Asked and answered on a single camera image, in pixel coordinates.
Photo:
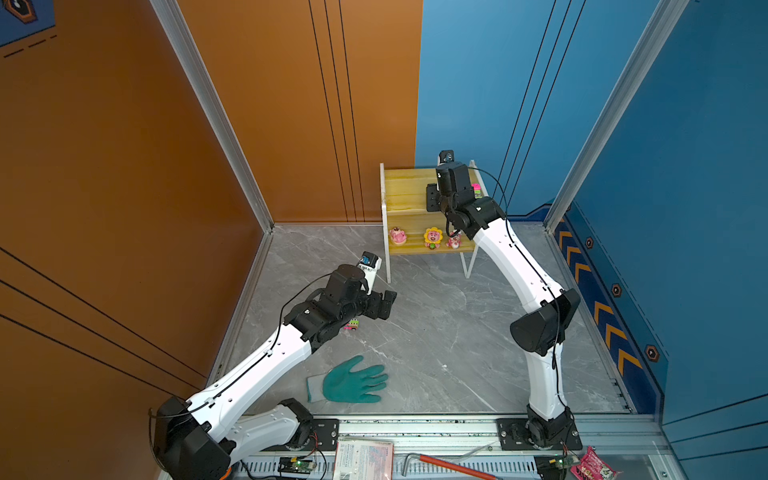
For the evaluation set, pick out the pink bear toy yellow base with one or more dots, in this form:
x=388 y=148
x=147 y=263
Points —
x=398 y=236

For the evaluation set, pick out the red handled hex wrench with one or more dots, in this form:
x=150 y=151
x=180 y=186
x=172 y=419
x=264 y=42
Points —
x=454 y=467

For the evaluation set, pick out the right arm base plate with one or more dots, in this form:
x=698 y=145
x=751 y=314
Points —
x=519 y=434

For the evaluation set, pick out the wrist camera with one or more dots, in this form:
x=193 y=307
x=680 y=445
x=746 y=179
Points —
x=445 y=156
x=370 y=264

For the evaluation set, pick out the green rubber work glove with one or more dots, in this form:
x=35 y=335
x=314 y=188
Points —
x=344 y=384

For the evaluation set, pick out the pink strawberry bear toy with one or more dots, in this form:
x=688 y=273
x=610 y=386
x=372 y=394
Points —
x=454 y=242

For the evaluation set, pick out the pink snack packet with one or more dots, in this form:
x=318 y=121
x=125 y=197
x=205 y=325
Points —
x=592 y=467

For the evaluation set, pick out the pink yellow flower toy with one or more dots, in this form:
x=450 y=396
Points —
x=433 y=237

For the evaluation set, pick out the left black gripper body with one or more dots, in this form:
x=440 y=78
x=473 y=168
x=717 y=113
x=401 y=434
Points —
x=372 y=306

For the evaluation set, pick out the yellow wooden two-tier shelf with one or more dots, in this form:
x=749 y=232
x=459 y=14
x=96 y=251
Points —
x=403 y=195

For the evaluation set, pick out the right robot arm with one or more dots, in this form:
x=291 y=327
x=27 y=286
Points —
x=549 y=309

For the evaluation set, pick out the small board right edge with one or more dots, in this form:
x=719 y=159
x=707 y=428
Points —
x=552 y=468

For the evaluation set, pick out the green circuit board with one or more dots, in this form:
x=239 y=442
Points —
x=296 y=465

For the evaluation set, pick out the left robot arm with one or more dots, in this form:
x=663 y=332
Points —
x=204 y=436

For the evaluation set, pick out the pink green toy car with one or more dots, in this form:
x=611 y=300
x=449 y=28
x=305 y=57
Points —
x=353 y=324

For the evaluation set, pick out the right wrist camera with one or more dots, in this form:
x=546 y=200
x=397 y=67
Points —
x=445 y=156

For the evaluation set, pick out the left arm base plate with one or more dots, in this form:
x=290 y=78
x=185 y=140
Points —
x=319 y=433

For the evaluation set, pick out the plastic bag with papers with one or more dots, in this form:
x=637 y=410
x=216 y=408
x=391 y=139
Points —
x=362 y=459

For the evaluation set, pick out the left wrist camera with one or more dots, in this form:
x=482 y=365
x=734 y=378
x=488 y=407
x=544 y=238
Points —
x=370 y=264

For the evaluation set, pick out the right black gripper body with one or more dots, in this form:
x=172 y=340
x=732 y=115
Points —
x=433 y=198

